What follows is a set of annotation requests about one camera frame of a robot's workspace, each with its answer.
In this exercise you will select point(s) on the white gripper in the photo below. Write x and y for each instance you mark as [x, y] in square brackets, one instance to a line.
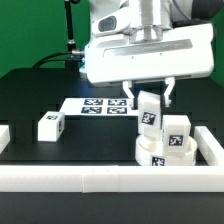
[184, 52]

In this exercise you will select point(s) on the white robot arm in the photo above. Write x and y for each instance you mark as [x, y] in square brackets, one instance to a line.
[137, 41]

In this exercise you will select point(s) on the white sheet with markers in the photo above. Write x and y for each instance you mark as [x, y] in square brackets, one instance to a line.
[98, 107]

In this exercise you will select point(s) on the black pole stand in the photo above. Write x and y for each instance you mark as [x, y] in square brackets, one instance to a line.
[70, 64]

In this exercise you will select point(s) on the white U-shaped fence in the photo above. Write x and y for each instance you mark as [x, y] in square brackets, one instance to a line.
[88, 179]

